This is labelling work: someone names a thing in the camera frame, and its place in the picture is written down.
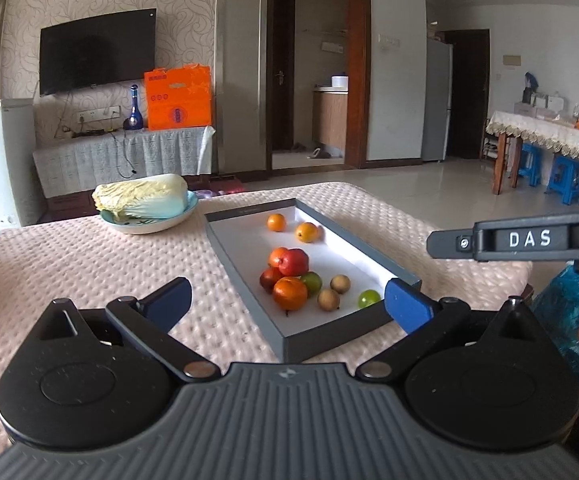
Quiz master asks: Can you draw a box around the yellow orange citrus fruit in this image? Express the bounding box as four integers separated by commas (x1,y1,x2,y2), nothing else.
295,222,320,244

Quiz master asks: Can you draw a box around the pink quilted table cover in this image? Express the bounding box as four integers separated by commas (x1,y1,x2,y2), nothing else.
0,181,536,470

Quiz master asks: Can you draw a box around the white oval plate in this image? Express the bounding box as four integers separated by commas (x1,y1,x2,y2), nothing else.
98,190,200,236

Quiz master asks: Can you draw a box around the blue glass bottle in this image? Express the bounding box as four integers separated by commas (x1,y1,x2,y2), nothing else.
122,84,144,130

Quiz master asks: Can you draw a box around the blue plastic stool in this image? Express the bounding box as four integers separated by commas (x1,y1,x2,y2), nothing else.
517,143,542,188
547,155,579,205

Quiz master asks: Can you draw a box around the green round fruit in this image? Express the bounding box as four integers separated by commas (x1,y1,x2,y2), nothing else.
300,272,322,297

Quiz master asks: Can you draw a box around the lace covered wooden table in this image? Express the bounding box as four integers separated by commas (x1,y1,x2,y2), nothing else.
486,112,579,195

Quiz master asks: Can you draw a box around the orange fruit in box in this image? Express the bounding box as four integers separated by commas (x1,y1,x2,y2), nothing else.
268,247,288,269

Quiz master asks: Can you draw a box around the red apple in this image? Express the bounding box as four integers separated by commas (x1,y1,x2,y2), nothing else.
278,248,309,276

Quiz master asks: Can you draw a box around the small orange in box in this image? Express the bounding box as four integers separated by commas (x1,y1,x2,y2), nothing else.
266,214,288,232

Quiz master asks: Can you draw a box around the napa cabbage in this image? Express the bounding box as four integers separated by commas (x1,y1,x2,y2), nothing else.
92,174,190,223

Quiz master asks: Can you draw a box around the white chest freezer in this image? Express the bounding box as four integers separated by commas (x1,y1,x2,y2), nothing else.
0,99,46,231

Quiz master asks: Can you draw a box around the grey shallow cardboard box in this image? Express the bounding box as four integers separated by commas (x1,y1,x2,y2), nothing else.
205,198,422,363

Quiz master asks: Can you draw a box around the large orange mandarin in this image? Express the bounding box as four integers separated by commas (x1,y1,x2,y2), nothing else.
272,276,309,312

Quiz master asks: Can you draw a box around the orange gift box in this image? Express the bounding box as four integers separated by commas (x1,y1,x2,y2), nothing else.
144,64,212,130

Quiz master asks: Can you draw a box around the grey refrigerator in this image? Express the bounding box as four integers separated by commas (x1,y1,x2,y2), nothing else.
421,39,453,162

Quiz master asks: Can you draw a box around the wall mounted black television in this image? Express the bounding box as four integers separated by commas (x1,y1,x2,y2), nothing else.
39,9,156,96

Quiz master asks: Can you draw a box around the cloth covered tv cabinet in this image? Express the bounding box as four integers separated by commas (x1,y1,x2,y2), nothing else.
34,126,216,198

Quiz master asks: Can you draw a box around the wooden kitchen cabinet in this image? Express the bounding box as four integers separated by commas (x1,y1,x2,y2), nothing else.
312,89,348,156

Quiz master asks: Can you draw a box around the red fruit in box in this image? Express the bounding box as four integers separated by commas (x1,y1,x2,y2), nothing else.
259,266,284,295

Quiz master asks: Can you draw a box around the black power cable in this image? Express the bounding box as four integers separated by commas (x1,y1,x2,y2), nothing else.
112,130,138,176

